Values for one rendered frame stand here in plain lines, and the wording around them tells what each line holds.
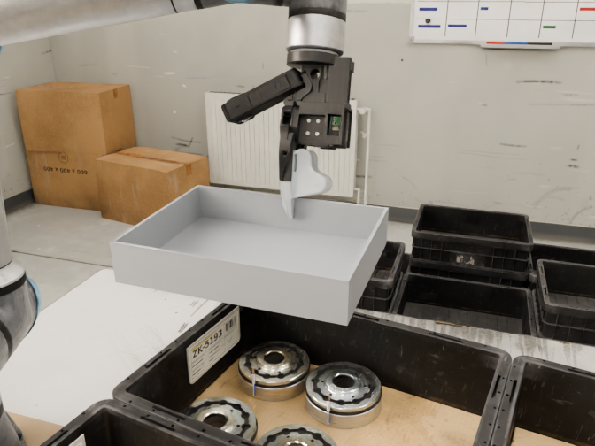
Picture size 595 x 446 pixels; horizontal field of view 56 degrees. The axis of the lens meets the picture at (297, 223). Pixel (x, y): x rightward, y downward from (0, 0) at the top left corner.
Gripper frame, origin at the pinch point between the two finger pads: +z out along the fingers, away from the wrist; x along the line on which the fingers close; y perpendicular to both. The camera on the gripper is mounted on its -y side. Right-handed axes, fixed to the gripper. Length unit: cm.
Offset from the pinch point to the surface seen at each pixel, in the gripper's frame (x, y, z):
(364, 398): -1.2, 12.5, 23.9
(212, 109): 274, -126, -41
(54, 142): 253, -227, -11
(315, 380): 0.9, 5.5, 23.3
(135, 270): -17.5, -12.3, 7.1
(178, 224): -4.4, -13.6, 3.1
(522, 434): 1.1, 32.6, 26.1
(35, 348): 21, -55, 34
